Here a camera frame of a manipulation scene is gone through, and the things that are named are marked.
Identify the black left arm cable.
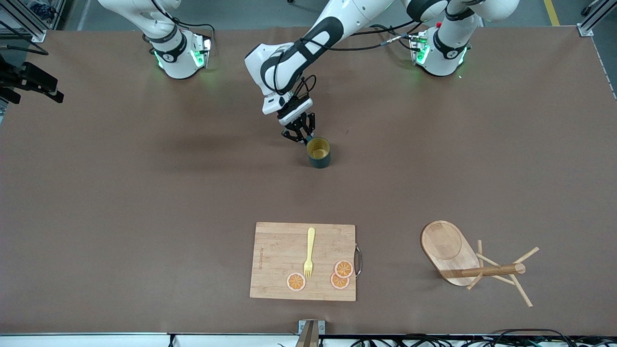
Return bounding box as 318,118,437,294
271,20,437,99

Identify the wooden mug tree rack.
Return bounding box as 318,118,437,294
420,220,540,308

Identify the black base cable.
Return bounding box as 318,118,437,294
369,24,420,51
164,17,216,49

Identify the black cable bundle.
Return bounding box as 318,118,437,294
352,329,617,347

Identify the yellow plastic fork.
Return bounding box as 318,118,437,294
303,227,316,279

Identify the aluminium frame post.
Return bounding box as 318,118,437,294
577,0,617,37
0,0,66,49

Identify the dark green cup yellow inside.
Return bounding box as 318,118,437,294
307,136,333,169

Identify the bamboo cutting board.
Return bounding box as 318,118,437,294
250,222,363,302

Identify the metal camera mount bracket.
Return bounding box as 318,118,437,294
296,320,326,347

